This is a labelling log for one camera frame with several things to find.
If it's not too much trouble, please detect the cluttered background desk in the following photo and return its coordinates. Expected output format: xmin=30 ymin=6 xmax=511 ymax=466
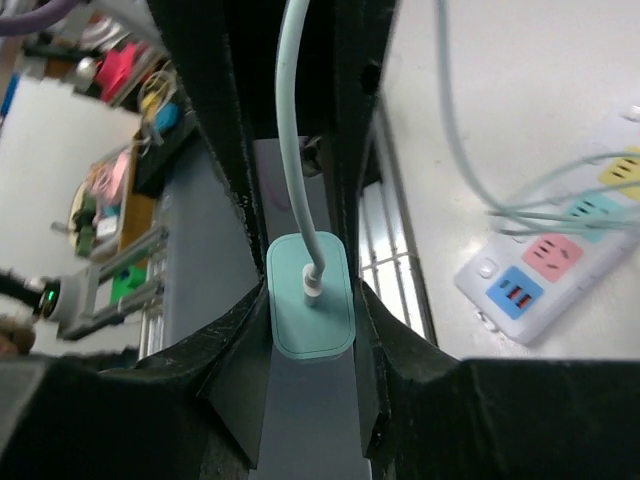
xmin=0 ymin=0 xmax=201 ymax=351

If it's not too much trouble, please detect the teal charger plug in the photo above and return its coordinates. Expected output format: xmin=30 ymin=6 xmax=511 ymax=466
xmin=266 ymin=231 xmax=356 ymax=361

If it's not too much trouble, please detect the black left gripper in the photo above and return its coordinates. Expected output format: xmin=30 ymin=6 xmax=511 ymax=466
xmin=144 ymin=0 xmax=399 ymax=281

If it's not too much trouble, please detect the teal charger cable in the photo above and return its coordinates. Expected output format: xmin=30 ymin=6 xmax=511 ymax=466
xmin=274 ymin=0 xmax=640 ymax=309

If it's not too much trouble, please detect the white multicolour power strip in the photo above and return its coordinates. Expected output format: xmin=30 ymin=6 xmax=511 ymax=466
xmin=454 ymin=109 xmax=639 ymax=344

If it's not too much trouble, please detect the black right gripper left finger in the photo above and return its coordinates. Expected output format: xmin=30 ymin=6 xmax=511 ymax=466
xmin=1 ymin=287 xmax=272 ymax=479

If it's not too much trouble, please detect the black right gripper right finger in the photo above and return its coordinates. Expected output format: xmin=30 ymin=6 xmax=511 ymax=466
xmin=354 ymin=281 xmax=639 ymax=479

